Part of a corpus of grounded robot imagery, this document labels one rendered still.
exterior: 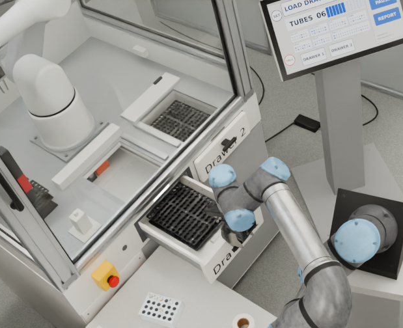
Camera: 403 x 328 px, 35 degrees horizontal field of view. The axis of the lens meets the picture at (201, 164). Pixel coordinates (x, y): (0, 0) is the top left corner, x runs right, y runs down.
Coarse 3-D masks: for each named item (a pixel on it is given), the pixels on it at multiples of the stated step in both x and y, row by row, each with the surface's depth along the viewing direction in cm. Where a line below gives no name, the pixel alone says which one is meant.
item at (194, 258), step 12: (180, 180) 232; (192, 180) 226; (168, 192) 229; (204, 192) 225; (156, 204) 227; (144, 216) 224; (144, 228) 217; (156, 228) 223; (216, 228) 217; (156, 240) 216; (168, 240) 211; (180, 252) 209; (192, 252) 213; (204, 252) 212; (192, 264) 209
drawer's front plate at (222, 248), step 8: (256, 216) 211; (224, 240) 202; (216, 248) 201; (224, 248) 203; (232, 248) 207; (240, 248) 211; (208, 256) 199; (216, 256) 201; (224, 256) 205; (232, 256) 209; (208, 264) 199; (216, 264) 203; (224, 264) 207; (208, 272) 201; (216, 272) 205; (208, 280) 204
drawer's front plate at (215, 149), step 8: (232, 120) 236; (240, 120) 237; (232, 128) 235; (240, 128) 239; (248, 128) 244; (224, 136) 233; (232, 136) 237; (240, 136) 241; (216, 144) 231; (232, 144) 239; (208, 152) 229; (216, 152) 233; (200, 160) 227; (208, 160) 231; (216, 160) 235; (200, 168) 229; (208, 168) 233; (200, 176) 232
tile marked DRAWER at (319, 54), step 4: (320, 48) 238; (308, 52) 238; (312, 52) 238; (316, 52) 238; (320, 52) 238; (324, 52) 238; (300, 56) 238; (304, 56) 238; (308, 56) 238; (312, 56) 238; (316, 56) 238; (320, 56) 238; (324, 56) 238; (304, 60) 238; (308, 60) 238; (312, 60) 238; (316, 60) 238; (320, 60) 238; (304, 64) 238; (308, 64) 238
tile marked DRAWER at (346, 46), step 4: (344, 40) 238; (348, 40) 238; (352, 40) 238; (332, 44) 238; (336, 44) 238; (340, 44) 238; (344, 44) 238; (348, 44) 238; (352, 44) 238; (332, 48) 238; (336, 48) 238; (340, 48) 238; (344, 48) 238; (348, 48) 238; (352, 48) 238; (332, 52) 238; (336, 52) 238; (340, 52) 238; (344, 52) 238; (348, 52) 238; (332, 56) 238; (336, 56) 238
